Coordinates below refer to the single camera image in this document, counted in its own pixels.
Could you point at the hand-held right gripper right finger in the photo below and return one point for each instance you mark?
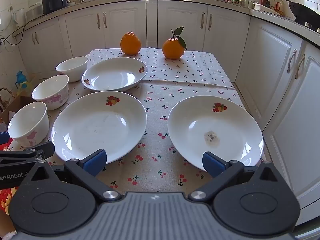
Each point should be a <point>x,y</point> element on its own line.
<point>212,163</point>

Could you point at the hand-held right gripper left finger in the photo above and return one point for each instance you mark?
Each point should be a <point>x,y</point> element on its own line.
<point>96,161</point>

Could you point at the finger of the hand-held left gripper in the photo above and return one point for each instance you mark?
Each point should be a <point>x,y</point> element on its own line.
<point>27,153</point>
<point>3,138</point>

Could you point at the white pink flower bowl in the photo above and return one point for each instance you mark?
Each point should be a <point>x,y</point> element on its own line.
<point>53,97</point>
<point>30,130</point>

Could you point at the stained white fruit print plate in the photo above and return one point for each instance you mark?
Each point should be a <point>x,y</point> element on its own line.
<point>200,120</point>

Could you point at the white flower print plate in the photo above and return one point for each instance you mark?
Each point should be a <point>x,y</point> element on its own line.
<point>112,77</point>

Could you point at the white ceramic bowl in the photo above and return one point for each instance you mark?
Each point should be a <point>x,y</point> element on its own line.
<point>72,70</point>

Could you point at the red printed bag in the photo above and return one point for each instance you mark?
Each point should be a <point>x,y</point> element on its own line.
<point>6,200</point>

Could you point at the cardboard box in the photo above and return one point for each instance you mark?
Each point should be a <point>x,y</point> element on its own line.
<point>17,105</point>

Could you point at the wicker basket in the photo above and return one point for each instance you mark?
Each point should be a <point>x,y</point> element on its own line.
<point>5,100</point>

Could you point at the blue plastic toy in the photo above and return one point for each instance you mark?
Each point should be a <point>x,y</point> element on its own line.
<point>21,80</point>

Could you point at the cherry print tablecloth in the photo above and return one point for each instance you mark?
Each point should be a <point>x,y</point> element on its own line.
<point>160,110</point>

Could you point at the white electric kettle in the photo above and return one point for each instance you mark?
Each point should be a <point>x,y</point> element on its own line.
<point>19,18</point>

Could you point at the orange citrus fruit with leaves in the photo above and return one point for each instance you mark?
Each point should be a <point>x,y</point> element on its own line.
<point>173,48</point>

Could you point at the white countertop appliance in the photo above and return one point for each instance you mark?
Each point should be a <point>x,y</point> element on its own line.
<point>34,12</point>

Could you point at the white plastic tray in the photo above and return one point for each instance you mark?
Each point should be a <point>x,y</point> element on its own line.
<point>265,9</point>

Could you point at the clear glass bottle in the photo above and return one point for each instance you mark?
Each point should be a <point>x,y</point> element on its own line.
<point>245,1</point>

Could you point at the cooking oil bottle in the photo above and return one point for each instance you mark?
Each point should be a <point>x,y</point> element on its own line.
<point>280,5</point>

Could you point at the black wok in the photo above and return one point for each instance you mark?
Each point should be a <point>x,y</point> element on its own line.
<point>302,11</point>

